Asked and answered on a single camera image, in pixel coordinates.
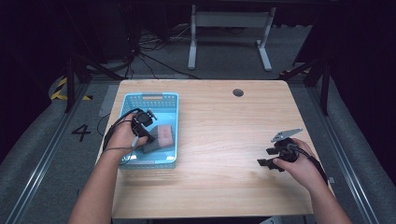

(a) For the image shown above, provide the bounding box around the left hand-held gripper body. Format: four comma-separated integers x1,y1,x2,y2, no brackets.
131,108,159,140

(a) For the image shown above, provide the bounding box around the yellow black hazard tape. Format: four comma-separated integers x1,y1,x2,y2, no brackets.
49,77,93,102

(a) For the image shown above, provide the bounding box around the light blue plastic basket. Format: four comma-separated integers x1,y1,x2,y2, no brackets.
118,91,180,171

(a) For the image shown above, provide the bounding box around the right hand-held gripper cable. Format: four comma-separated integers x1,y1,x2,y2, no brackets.
287,143,330,187

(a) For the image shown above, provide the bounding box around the white metal desk frame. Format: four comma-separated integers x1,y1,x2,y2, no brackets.
187,4,277,73

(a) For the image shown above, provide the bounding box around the bundle of black floor cables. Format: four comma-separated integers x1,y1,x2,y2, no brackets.
123,27,201,80

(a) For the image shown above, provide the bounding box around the person's left hand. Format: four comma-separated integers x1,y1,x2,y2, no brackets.
105,112,149,159

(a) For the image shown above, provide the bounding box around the person's right hand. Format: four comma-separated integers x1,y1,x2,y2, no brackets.
272,138,327,191

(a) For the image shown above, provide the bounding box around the black metal stand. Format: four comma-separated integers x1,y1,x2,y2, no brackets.
279,55,332,117
63,55,126,114

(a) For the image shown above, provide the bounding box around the thin black floor cable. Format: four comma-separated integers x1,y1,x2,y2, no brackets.
96,113,111,137

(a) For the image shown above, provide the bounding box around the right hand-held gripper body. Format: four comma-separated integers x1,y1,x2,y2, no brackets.
270,127,304,163

